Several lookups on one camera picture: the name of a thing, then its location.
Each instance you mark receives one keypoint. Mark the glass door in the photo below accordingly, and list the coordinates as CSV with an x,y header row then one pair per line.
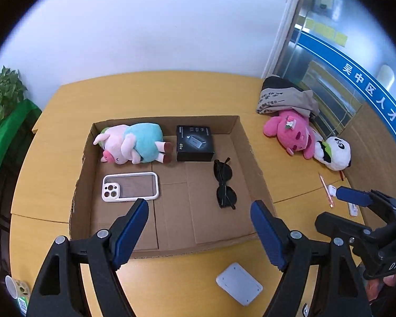
x,y
316,66

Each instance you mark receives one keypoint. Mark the pink pen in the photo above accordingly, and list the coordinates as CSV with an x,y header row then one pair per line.
x,y
325,188

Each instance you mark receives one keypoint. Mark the person's right hand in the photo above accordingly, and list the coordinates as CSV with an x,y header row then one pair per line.
x,y
393,280

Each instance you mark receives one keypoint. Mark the white paper cup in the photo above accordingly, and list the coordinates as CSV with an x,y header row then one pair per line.
x,y
18,289

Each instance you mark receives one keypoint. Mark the green board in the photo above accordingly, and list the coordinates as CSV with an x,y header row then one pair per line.
x,y
10,138

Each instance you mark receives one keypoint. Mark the brown cardboard box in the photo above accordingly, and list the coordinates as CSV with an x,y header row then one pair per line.
x,y
184,211

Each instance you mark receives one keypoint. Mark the grey printed cloth bag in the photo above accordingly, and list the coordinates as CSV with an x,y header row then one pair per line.
x,y
280,97

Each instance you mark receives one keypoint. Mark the white phone case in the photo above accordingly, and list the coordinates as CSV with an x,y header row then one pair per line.
x,y
110,192

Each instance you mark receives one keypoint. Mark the large green potted plant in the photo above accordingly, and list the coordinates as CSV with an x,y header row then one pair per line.
x,y
3,95

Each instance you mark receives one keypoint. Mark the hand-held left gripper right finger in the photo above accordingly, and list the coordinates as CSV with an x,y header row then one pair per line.
x,y
267,234

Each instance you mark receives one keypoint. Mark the small white plastic item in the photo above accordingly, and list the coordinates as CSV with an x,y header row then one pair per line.
x,y
353,209

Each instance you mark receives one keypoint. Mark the blue door banner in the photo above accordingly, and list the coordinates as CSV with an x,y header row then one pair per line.
x,y
349,69

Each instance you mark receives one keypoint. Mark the yellow wooden desktop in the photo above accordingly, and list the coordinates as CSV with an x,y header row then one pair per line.
x,y
201,95

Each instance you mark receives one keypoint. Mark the panda plush toy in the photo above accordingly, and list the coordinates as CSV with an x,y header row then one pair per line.
x,y
336,152

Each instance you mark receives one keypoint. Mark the black sunglasses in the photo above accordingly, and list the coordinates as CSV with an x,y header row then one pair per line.
x,y
225,195

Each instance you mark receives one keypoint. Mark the pink pig plush toy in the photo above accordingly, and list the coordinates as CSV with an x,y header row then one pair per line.
x,y
142,140

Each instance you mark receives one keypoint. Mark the pink bear plush toy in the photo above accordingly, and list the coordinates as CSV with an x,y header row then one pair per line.
x,y
290,132

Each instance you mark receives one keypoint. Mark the white flat device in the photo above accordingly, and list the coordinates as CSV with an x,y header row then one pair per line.
x,y
239,284

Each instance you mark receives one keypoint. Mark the white earbud case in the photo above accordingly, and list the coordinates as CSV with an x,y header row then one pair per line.
x,y
331,190

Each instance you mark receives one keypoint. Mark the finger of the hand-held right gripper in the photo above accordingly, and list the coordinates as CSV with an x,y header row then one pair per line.
x,y
336,224
353,196

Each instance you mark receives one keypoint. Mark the black printed product box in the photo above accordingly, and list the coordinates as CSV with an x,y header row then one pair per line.
x,y
194,145

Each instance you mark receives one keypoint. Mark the row of yellow sticky notes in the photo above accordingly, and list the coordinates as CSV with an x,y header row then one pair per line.
x,y
326,31

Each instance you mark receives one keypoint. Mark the green white card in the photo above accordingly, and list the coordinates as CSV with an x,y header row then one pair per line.
x,y
23,305

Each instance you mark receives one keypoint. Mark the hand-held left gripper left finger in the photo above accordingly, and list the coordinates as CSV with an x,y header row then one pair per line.
x,y
132,234

